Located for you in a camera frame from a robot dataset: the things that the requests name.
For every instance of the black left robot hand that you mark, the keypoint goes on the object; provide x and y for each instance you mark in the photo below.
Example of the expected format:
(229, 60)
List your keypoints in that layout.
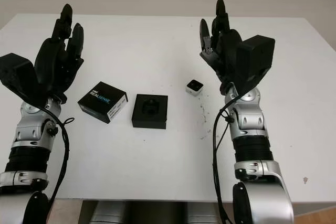
(50, 61)

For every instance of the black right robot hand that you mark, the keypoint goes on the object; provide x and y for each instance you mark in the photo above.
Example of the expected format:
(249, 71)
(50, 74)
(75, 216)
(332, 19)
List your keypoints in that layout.
(228, 48)

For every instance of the small silver camera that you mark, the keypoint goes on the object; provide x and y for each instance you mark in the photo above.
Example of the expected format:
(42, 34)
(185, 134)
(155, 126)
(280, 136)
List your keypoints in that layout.
(193, 86)

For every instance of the black RealSense box lid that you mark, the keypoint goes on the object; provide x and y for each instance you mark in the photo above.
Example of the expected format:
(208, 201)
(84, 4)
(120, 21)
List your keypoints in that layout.
(99, 98)

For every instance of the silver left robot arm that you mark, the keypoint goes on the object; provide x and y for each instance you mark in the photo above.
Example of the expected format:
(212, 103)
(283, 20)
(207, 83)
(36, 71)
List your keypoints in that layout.
(31, 129)

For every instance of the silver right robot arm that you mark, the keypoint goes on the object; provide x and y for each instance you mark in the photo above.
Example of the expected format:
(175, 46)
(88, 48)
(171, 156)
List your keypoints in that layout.
(252, 119)

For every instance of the black box base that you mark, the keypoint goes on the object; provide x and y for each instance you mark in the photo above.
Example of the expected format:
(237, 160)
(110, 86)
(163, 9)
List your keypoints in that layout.
(139, 121)

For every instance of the silver black robot torso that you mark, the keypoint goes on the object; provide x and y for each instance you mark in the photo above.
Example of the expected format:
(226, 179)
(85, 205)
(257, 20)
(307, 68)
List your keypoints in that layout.
(147, 213)

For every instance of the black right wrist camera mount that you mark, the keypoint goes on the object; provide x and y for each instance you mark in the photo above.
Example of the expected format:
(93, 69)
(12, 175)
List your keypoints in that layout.
(257, 58)

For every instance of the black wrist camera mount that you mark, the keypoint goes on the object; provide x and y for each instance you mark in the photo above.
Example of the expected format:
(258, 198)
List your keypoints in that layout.
(257, 58)
(13, 72)

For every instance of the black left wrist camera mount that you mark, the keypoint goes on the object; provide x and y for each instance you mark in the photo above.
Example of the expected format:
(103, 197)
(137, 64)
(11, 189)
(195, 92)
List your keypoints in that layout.
(13, 72)

